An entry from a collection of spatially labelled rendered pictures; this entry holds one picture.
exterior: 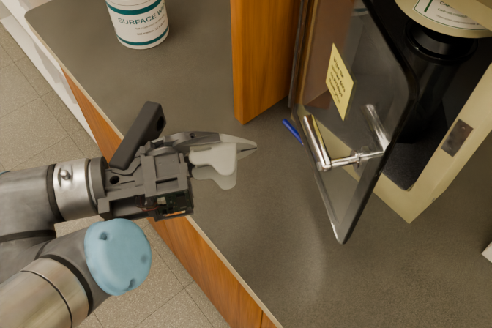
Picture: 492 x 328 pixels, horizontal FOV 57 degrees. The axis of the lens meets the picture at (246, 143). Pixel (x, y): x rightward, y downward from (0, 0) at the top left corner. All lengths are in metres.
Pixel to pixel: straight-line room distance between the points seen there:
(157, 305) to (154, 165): 1.26
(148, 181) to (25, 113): 1.89
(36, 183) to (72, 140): 1.64
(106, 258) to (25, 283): 0.07
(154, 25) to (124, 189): 0.59
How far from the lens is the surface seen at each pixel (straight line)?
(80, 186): 0.58
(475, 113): 0.64
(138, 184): 0.58
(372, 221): 0.88
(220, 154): 0.58
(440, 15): 0.63
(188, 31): 1.16
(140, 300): 1.81
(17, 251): 0.59
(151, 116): 0.63
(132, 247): 0.48
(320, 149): 0.61
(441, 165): 0.74
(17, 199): 0.60
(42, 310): 0.44
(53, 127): 2.31
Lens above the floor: 1.71
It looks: 56 degrees down
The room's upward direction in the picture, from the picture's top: straight up
